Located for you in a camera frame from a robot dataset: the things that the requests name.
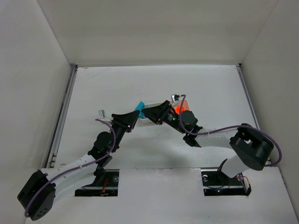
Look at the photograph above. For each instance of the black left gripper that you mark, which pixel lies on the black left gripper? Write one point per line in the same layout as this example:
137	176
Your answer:
122	122

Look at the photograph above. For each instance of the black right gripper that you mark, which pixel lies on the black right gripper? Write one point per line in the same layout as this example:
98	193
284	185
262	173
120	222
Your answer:
160	115

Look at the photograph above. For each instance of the teal lego brick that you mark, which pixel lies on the teal lego brick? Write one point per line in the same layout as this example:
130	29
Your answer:
139	108

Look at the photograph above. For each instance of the orange round lego dish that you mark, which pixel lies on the orange round lego dish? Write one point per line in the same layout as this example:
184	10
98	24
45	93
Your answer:
179	109

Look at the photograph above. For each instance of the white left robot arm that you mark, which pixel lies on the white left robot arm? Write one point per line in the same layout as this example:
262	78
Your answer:
38	194

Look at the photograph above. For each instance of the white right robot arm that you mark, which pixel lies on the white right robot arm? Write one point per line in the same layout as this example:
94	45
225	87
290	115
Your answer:
251	147

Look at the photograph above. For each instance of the white divided plastic tray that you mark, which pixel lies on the white divided plastic tray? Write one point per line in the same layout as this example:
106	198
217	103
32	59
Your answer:
186	115

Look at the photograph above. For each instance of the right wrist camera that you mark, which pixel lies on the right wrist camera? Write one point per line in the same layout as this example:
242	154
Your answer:
175	97

